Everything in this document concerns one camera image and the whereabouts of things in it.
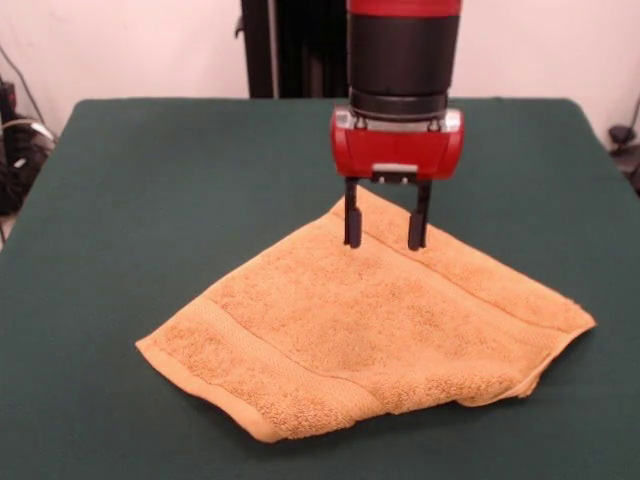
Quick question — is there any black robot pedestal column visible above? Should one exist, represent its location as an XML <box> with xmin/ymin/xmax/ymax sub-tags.
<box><xmin>233</xmin><ymin>0</ymin><xmax>351</xmax><ymax>99</ymax></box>

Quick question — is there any dark green table cloth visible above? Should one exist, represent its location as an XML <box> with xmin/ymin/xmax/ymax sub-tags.
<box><xmin>0</xmin><ymin>97</ymin><xmax>640</xmax><ymax>480</ymax></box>

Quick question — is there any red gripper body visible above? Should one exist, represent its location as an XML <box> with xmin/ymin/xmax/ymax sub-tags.
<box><xmin>328</xmin><ymin>105</ymin><xmax>466</xmax><ymax>185</ymax></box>

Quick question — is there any white cable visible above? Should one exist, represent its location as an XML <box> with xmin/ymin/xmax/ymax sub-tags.
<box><xmin>0</xmin><ymin>115</ymin><xmax>55</xmax><ymax>147</ymax></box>

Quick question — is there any orange terry towel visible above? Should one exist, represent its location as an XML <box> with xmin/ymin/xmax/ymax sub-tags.
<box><xmin>134</xmin><ymin>184</ymin><xmax>598</xmax><ymax>444</ymax></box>

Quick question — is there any black cable bundle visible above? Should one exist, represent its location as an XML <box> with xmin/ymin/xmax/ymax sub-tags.
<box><xmin>0</xmin><ymin>122</ymin><xmax>54</xmax><ymax>217</ymax></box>

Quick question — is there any black round-headed device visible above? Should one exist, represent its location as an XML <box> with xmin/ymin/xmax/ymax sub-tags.
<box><xmin>607</xmin><ymin>124</ymin><xmax>640</xmax><ymax>197</ymax></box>

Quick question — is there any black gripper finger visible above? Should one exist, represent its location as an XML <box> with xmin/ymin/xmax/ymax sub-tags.
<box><xmin>342</xmin><ymin>176</ymin><xmax>363</xmax><ymax>250</ymax></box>
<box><xmin>407</xmin><ymin>178</ymin><xmax>434</xmax><ymax>252</ymax></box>

